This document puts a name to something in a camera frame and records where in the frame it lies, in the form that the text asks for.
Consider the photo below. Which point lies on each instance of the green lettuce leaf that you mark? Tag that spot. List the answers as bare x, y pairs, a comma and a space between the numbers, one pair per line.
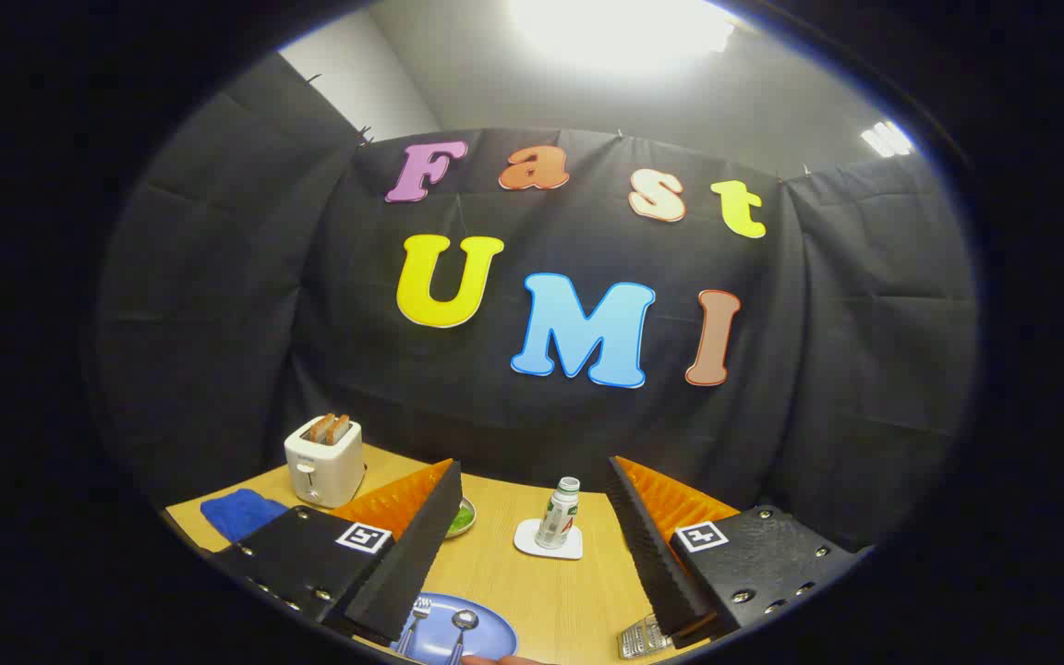
460, 519

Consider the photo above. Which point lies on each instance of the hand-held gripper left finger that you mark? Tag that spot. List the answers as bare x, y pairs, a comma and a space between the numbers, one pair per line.
412, 554

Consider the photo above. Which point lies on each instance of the brown toast slice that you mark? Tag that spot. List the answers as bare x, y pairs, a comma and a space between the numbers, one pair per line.
320, 429
341, 429

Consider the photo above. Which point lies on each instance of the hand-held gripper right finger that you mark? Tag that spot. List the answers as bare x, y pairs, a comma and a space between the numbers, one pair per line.
652, 554

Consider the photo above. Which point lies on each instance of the white square coaster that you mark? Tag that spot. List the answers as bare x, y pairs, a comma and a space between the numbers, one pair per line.
527, 540

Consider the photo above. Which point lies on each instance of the oval food plate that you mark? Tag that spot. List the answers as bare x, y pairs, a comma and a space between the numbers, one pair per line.
469, 528

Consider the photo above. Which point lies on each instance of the large ceiling light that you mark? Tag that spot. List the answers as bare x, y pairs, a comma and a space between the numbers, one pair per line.
624, 32

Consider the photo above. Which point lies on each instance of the small ceiling light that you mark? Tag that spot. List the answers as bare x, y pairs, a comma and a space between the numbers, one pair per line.
885, 139

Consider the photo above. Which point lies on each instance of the blue cloth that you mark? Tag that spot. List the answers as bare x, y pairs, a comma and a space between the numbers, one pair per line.
236, 513

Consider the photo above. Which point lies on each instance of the white toaster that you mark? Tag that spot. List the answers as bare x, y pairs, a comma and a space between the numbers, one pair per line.
324, 466

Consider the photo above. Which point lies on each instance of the blue round plate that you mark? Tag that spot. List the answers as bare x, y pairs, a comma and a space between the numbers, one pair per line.
493, 633

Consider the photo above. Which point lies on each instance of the white drink can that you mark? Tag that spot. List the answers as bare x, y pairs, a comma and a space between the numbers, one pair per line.
558, 517

